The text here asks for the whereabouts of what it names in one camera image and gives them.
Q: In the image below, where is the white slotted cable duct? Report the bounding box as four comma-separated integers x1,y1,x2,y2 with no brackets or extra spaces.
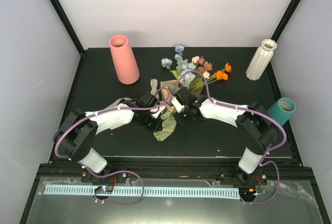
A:
44,185,240,200

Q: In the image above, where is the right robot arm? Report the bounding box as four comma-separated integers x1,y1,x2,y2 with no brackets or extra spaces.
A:
171,88,286,184

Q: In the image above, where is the white ribbed vase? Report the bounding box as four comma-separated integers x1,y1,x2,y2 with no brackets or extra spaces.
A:
246,39,277,80

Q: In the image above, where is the teal cylindrical vase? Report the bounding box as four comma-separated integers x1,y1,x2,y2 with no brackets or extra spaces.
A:
268,97,296,126

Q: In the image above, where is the green and orange wrapping paper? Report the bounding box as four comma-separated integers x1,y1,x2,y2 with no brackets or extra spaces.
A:
153,79,205,143

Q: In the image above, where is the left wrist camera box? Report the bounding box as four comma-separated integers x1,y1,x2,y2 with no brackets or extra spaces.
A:
150,106,167,119

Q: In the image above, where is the blue artificial flower bunch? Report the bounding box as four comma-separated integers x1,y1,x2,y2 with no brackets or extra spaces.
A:
161,44,196,89

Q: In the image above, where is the cream printed ribbon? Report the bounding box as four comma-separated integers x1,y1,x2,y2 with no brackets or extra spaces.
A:
105,79,167,114

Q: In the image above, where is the left black frame post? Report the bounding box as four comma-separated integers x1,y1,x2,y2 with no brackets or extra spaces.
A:
49,0,85,55

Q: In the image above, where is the pink ceramic vase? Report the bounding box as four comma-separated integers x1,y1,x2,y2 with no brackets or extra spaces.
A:
109,35,140,85

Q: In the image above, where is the right black frame post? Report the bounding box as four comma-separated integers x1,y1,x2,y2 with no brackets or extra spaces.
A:
271,0,301,43

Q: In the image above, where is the black frame post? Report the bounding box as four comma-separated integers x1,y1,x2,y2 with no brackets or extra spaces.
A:
271,0,301,43
49,0,85,55

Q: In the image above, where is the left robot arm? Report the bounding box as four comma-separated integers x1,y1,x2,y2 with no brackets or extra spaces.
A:
53,92,166,182

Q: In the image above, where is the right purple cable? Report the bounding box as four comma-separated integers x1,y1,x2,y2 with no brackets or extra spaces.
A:
171,69,287,205

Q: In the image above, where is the pink artificial flower bunch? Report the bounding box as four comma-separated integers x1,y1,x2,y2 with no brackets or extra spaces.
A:
191,56,213,79

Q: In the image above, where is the orange artificial flower bunch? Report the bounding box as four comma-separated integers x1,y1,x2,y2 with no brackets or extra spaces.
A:
189,63,232,91

